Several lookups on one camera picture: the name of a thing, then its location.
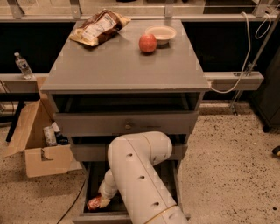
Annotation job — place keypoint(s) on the grey middle drawer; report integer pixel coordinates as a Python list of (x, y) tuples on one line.
[(95, 148)]

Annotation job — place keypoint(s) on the cardboard box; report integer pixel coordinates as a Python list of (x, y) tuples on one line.
[(28, 138)]

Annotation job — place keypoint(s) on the grey bottom drawer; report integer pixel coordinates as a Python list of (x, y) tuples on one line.
[(115, 212)]

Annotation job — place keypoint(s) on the white bowl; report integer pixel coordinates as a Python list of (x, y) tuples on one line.
[(162, 33)]

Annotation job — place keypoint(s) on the grey top drawer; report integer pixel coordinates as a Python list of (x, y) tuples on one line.
[(80, 125)]

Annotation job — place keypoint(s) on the clear water bottle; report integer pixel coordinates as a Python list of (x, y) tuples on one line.
[(23, 66)]

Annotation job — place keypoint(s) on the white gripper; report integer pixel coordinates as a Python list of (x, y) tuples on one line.
[(105, 190)]

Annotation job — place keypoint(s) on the grey drawer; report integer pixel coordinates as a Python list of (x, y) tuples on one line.
[(95, 148), (115, 212), (80, 125)]

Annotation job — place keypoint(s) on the black table leg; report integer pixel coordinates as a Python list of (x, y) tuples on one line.
[(14, 121)]

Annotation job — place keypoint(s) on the white can in box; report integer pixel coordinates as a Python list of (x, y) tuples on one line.
[(50, 137)]

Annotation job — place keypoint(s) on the metal stand pole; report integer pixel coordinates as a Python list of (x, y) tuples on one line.
[(251, 66)]

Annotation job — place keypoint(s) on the grey drawer cabinet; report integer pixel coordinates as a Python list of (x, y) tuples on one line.
[(116, 77)]

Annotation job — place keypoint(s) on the dark bottle in box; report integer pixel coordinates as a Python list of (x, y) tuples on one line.
[(60, 139)]

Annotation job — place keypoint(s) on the brown chip bag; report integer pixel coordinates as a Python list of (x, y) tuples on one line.
[(99, 28)]

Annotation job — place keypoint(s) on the red apple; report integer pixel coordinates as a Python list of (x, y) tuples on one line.
[(147, 43)]

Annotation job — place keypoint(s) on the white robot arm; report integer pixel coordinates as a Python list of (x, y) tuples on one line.
[(131, 173)]

